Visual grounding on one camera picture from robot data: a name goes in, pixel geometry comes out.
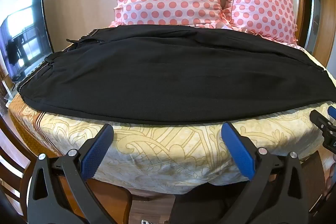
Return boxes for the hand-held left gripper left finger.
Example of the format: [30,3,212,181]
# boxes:
[28,123,130,224]

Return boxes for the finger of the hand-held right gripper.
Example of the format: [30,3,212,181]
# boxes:
[310,106,336,155]

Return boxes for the black pants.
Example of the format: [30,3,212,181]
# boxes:
[16,25,336,125]

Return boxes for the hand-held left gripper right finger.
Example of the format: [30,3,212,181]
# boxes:
[221,122,314,224]

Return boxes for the wooden bed frame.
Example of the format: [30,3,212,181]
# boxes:
[59,175,168,224]

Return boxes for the flat screen television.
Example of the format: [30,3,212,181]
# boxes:
[0,0,55,83]

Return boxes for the bed with cream patterned sheet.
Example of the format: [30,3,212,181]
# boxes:
[8,47,336,211]

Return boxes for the dark wooden chair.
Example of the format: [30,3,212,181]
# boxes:
[0,118,37,214]

